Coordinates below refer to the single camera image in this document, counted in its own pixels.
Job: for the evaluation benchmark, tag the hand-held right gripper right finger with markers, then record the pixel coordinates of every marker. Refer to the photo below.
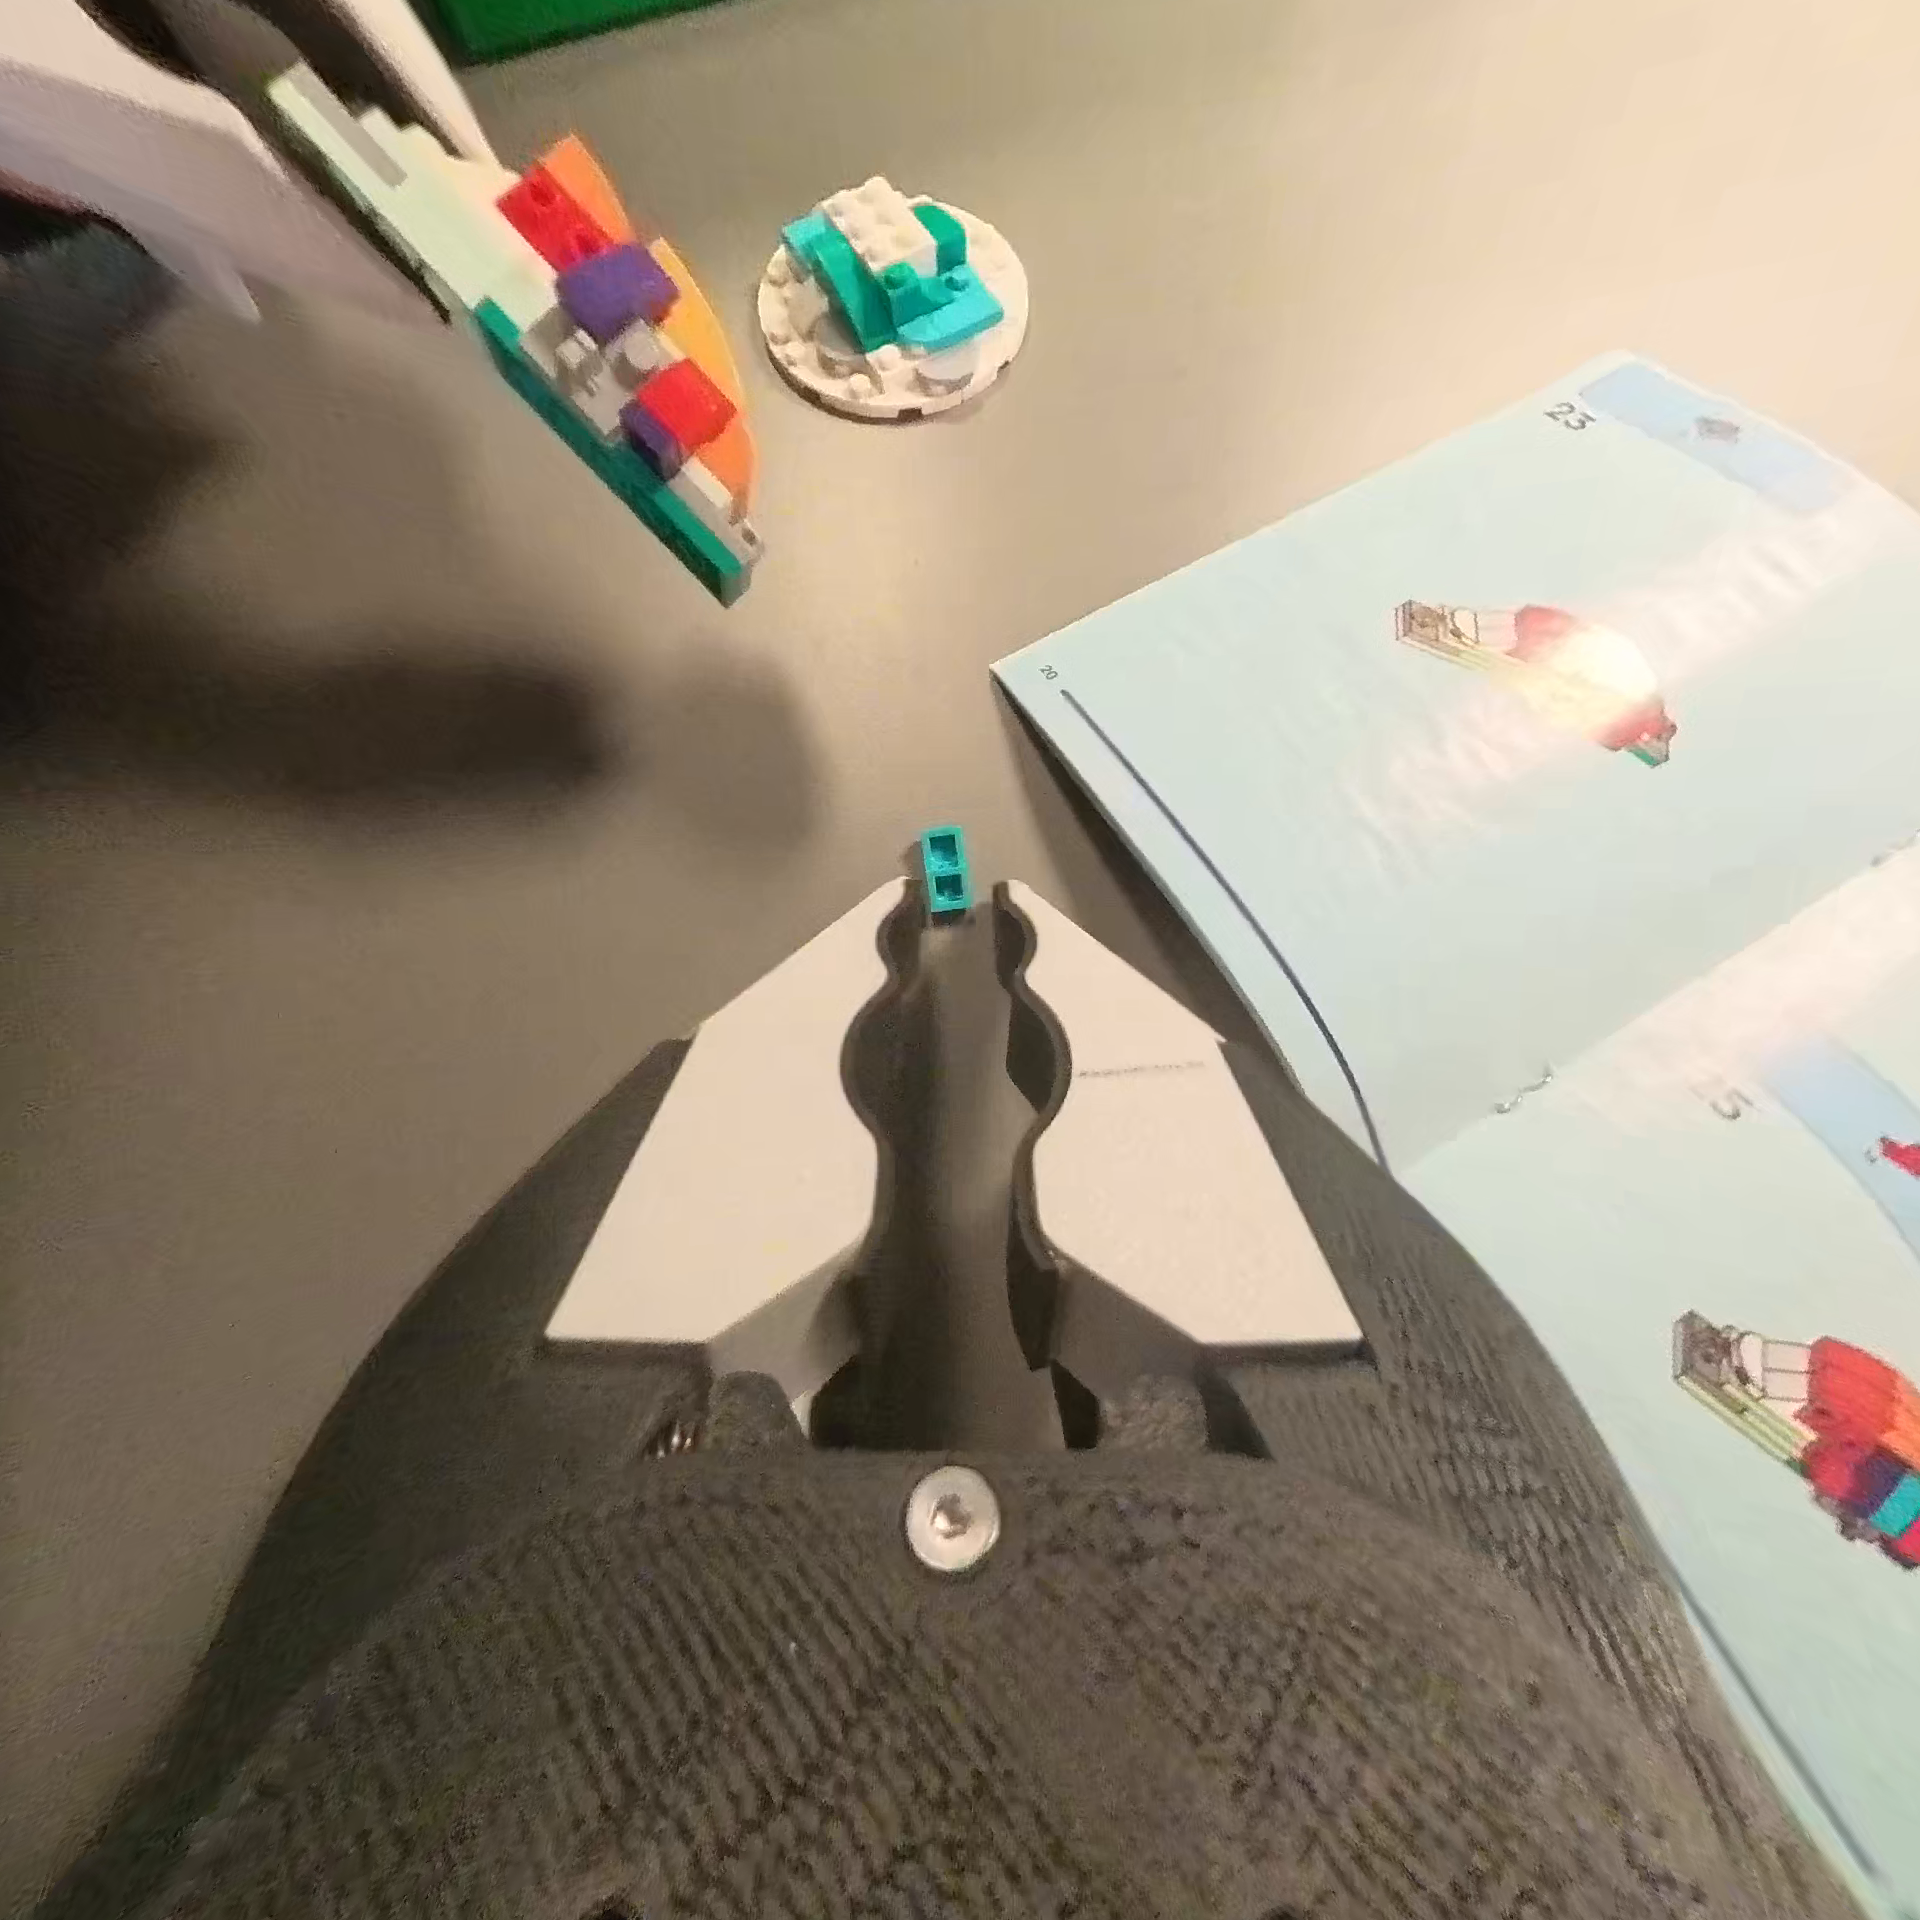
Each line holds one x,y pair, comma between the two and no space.
1201,1200

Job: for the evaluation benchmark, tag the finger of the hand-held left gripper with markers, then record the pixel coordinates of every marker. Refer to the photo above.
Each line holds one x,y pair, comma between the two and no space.
405,67
120,165

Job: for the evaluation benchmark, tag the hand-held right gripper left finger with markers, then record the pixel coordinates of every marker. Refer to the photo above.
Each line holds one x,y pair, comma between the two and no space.
720,1200

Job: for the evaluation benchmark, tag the purple lego piece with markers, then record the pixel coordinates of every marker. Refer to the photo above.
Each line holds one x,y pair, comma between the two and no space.
612,293

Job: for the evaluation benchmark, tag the multicolour lego assembly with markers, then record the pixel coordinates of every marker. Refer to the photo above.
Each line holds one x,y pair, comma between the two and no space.
600,389

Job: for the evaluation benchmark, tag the teal lego piece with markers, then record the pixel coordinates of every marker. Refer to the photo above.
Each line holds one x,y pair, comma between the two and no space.
945,873

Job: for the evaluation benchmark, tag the round white lego base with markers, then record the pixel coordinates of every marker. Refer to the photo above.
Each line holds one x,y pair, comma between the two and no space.
892,301

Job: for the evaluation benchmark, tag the green plastic bin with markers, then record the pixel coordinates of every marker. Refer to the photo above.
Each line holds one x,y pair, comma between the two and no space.
502,31

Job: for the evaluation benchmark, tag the open instruction booklet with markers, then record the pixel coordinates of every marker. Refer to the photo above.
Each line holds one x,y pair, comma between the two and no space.
1500,902

